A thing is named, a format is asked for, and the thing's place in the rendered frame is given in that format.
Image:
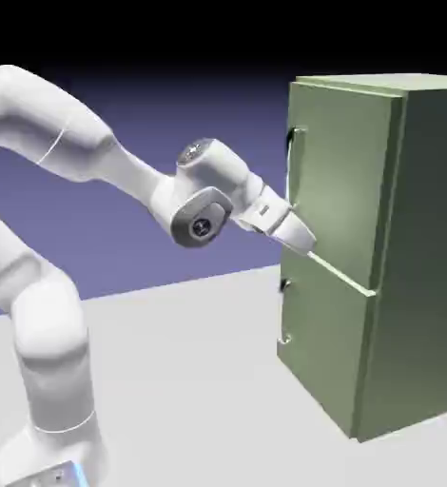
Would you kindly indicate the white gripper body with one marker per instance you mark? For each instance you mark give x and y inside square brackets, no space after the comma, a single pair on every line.
[295,229]

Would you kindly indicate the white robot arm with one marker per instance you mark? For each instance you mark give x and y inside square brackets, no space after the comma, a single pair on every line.
[52,125]

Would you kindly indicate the large green cabinet door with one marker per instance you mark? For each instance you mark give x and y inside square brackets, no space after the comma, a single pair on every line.
[341,182]

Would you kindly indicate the small green cabinet door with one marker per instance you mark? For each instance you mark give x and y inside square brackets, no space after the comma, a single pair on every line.
[322,342]

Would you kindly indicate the green cabinet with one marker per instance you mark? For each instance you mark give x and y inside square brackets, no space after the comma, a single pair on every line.
[417,247]

